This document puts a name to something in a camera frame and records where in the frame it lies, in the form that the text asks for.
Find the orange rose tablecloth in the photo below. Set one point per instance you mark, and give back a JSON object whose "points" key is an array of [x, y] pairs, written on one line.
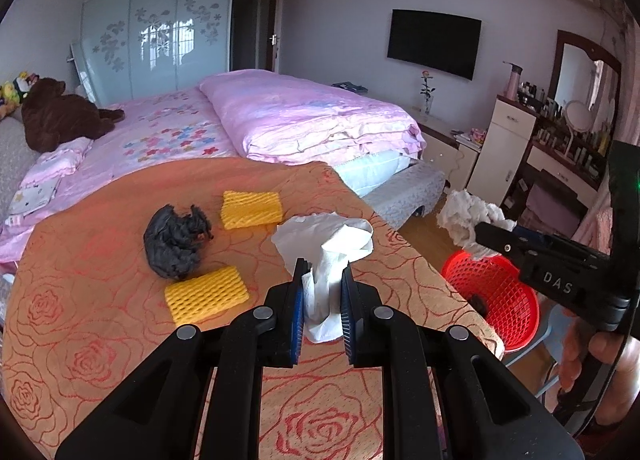
{"points": [[86, 309]]}

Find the pink folded quilt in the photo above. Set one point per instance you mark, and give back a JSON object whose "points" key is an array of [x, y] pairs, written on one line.
{"points": [[282, 119]]}

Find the black wall television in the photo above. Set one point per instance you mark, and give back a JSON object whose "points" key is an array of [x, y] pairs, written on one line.
{"points": [[439, 41]]}

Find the glass sliding wardrobe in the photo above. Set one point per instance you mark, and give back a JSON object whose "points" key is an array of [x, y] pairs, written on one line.
{"points": [[129, 49]]}

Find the white tall cabinet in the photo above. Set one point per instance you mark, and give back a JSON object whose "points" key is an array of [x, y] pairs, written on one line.
{"points": [[510, 130]]}

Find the bed with floral sheet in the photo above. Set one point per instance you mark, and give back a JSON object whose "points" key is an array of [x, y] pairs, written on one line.
{"points": [[167, 127]]}

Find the pink thermos bottle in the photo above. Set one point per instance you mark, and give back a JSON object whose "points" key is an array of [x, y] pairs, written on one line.
{"points": [[511, 92]]}

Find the brown teddy bear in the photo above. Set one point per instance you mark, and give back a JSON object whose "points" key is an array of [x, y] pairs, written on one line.
{"points": [[51, 117]]}

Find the black crumpled plastic bag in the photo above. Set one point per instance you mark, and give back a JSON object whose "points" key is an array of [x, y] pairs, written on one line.
{"points": [[172, 242]]}

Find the white bedside table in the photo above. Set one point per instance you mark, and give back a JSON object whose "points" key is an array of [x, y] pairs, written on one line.
{"points": [[444, 152]]}

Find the yellow foam net far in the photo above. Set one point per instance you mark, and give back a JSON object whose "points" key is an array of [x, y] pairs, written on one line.
{"points": [[242, 209]]}

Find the yellow foam net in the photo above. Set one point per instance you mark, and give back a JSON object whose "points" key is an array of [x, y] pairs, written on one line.
{"points": [[193, 300], [242, 209]]}

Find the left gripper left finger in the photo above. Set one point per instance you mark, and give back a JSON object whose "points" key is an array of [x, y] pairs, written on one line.
{"points": [[197, 395]]}

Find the round white makeup mirror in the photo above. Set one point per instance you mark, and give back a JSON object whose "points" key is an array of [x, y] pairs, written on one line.
{"points": [[579, 119]]}

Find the dark wooden door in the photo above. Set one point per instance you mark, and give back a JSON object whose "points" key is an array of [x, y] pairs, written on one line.
{"points": [[255, 33]]}

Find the red plastic mesh basket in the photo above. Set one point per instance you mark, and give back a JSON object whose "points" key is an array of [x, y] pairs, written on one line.
{"points": [[492, 288]]}

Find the vanity mirror with frame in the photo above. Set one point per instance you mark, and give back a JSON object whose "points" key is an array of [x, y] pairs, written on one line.
{"points": [[584, 71]]}

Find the white plastic bag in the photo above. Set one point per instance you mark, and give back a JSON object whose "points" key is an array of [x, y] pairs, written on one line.
{"points": [[328, 242]]}

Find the light blue plastic chair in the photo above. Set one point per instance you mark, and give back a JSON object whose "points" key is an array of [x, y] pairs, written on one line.
{"points": [[536, 364]]}

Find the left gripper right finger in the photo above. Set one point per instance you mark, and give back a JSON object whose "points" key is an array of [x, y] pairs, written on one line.
{"points": [[445, 395]]}

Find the yellow plush toys pile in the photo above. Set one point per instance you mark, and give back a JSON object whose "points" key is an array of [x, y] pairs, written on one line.
{"points": [[13, 93]]}

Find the white tissue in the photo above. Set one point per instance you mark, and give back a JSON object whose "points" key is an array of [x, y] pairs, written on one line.
{"points": [[460, 214]]}

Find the pink pillow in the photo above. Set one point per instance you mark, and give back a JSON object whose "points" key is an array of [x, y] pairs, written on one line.
{"points": [[41, 182]]}

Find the rose in glass vase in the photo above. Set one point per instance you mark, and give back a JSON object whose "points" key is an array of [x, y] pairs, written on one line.
{"points": [[427, 91]]}

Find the right hand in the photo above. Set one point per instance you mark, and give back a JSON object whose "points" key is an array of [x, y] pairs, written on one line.
{"points": [[624, 386]]}

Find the yellow foam net near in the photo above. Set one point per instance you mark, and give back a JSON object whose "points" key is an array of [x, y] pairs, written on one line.
{"points": [[193, 300]]}

